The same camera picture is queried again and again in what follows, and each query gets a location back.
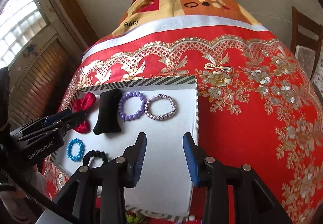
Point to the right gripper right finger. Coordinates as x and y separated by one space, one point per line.
195 158

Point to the white striped tray box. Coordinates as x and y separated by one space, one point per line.
152 124

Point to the red satin bow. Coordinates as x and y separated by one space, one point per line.
83 104

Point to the wooden chair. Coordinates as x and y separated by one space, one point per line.
312 46

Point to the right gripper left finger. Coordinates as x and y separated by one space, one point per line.
135 156

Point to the orange cream love blanket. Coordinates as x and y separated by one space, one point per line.
144 11

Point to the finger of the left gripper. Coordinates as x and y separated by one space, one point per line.
41 123
65 124

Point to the black scrunchie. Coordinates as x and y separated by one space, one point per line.
95 154

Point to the white gloved left hand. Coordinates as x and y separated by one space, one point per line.
20 207

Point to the red gold floral bedspread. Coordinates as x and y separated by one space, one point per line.
256 103

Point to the black velvet pouch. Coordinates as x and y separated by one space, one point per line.
108 113

